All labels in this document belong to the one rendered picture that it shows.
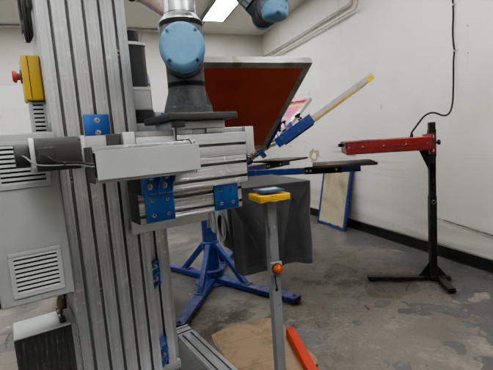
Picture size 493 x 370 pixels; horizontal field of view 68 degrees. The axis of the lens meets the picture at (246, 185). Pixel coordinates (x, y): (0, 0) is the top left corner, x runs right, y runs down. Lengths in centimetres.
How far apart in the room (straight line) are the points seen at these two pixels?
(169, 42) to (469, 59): 281
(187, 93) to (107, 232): 50
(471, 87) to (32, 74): 302
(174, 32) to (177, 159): 32
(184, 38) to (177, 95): 20
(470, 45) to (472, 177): 102
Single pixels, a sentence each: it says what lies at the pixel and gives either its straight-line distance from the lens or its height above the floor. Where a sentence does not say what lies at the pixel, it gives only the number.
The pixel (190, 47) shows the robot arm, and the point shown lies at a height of 142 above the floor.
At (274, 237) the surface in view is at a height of 77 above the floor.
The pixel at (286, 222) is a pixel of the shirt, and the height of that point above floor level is 75.
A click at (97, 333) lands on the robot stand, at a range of 135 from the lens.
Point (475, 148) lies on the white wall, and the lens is 343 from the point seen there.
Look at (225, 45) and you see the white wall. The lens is 677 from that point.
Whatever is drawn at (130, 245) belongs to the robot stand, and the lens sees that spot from 128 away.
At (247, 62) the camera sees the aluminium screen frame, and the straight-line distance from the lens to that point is 180.
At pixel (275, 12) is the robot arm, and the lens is 111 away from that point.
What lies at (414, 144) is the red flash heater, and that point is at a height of 106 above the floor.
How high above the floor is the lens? 117
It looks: 7 degrees down
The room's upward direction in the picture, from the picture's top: 4 degrees counter-clockwise
